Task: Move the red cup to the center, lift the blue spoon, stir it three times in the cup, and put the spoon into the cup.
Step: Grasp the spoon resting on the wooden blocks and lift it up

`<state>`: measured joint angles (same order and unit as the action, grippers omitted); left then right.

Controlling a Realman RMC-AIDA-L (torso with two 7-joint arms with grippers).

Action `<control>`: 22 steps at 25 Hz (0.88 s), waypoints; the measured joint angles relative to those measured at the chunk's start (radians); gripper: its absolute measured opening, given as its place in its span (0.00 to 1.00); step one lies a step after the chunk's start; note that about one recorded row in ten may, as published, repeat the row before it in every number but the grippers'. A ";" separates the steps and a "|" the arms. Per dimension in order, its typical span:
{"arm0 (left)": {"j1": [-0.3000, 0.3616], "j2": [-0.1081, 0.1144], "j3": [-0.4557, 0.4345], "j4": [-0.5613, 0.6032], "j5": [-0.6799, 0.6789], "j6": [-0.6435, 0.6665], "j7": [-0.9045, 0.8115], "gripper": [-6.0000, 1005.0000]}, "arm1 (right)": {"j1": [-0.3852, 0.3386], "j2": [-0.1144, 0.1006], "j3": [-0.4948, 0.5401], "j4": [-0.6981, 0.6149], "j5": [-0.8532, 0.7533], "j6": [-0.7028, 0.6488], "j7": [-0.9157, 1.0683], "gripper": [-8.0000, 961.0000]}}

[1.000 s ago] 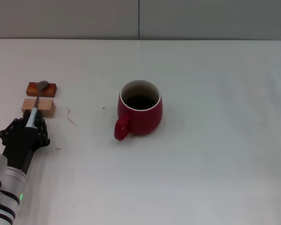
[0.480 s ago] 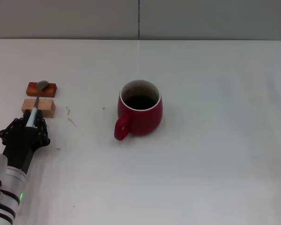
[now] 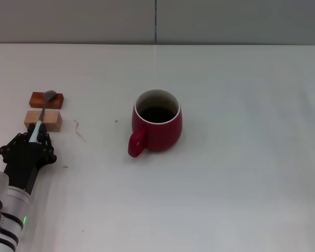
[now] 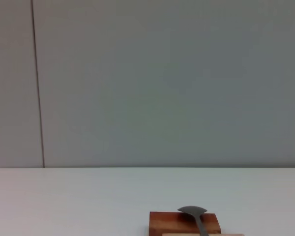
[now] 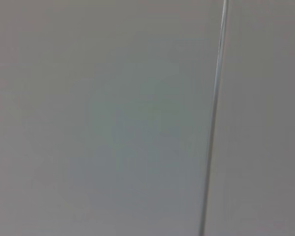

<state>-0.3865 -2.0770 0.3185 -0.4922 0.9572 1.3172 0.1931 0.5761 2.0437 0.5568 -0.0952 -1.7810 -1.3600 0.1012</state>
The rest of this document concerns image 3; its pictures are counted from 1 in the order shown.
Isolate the blue handled metal spoon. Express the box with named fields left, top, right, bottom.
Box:
left=28, top=90, right=57, bottom=144

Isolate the red ceramic coffee cup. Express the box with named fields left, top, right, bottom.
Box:
left=128, top=89, right=183, bottom=158

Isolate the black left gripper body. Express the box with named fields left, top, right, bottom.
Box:
left=3, top=141, right=51, bottom=195

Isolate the light wooden block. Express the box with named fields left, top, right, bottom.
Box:
left=24, top=110, right=63, bottom=133

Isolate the dark reddish wooden block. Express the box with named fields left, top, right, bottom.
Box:
left=29, top=91, right=65, bottom=109

